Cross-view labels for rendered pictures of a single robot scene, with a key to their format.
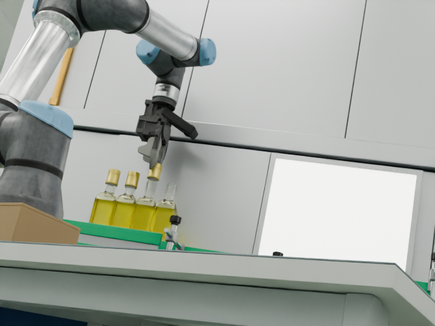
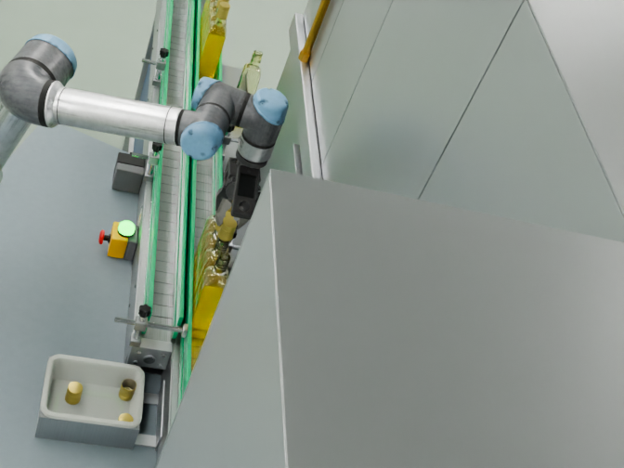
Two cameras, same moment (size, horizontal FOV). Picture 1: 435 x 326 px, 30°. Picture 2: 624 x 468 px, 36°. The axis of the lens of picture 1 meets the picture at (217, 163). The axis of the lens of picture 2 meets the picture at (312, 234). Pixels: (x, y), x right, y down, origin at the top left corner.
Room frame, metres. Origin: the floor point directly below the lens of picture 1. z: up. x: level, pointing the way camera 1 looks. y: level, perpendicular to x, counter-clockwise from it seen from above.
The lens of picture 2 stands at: (1.36, -1.31, 2.64)
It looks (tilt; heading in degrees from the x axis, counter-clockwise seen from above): 40 degrees down; 56
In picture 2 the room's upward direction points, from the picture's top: 24 degrees clockwise
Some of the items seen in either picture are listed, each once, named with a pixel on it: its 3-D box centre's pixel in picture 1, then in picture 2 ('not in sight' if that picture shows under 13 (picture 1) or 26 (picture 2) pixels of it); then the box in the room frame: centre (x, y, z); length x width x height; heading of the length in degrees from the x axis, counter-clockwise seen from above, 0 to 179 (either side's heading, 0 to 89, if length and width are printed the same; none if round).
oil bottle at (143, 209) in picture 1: (139, 235); (207, 283); (2.15, 0.17, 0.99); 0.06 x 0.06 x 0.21; 76
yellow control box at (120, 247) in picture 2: not in sight; (122, 240); (2.04, 0.50, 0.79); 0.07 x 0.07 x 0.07; 76
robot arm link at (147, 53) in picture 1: (159, 55); (218, 104); (2.06, 0.22, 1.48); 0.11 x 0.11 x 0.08; 61
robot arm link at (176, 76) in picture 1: (170, 72); (264, 117); (2.15, 0.19, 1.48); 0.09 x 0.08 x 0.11; 151
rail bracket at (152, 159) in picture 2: not in sight; (144, 160); (2.10, 0.66, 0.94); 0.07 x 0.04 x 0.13; 166
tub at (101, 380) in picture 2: not in sight; (91, 400); (1.87, -0.02, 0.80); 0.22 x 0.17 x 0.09; 166
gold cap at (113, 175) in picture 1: (112, 177); not in sight; (2.18, 0.28, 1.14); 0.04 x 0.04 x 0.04
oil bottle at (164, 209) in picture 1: (160, 237); (207, 301); (2.13, 0.11, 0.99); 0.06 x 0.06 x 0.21; 77
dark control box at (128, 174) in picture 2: not in sight; (128, 173); (2.10, 0.77, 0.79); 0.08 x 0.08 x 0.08; 76
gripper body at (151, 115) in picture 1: (156, 121); (245, 172); (2.16, 0.19, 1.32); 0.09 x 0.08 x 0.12; 76
